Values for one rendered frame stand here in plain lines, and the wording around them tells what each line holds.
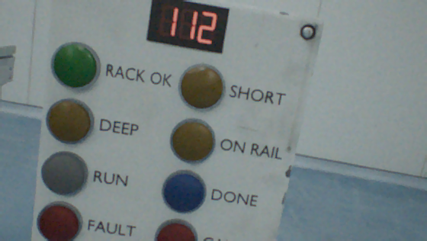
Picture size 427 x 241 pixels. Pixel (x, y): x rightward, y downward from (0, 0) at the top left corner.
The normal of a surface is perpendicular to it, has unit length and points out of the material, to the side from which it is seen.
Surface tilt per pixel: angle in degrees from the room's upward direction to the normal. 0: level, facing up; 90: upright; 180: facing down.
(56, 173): 89
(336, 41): 90
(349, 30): 90
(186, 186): 87
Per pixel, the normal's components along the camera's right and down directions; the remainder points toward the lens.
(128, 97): 0.02, 0.22
